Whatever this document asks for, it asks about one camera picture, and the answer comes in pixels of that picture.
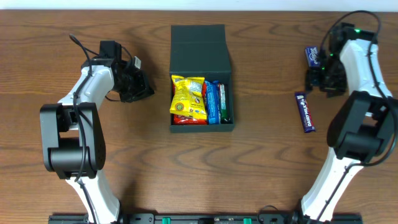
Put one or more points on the dark green box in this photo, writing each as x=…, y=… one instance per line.
x=202, y=51

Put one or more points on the red Hacks candy bag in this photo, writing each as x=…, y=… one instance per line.
x=185, y=120

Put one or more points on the blue Oreo cookie pack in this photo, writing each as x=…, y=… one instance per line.
x=212, y=103

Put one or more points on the green and white wafer bar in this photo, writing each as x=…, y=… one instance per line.
x=225, y=118

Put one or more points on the blue Dairy Milk chocolate bar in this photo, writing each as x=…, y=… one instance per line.
x=305, y=115

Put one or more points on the small blue Eclipse mint box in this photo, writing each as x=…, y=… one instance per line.
x=311, y=53

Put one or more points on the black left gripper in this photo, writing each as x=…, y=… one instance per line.
x=137, y=88

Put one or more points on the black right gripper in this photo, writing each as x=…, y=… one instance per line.
x=319, y=81

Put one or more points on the yellow snack packet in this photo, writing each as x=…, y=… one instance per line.
x=188, y=99

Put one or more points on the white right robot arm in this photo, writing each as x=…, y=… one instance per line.
x=364, y=131

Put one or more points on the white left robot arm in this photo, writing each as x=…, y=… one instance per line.
x=73, y=142

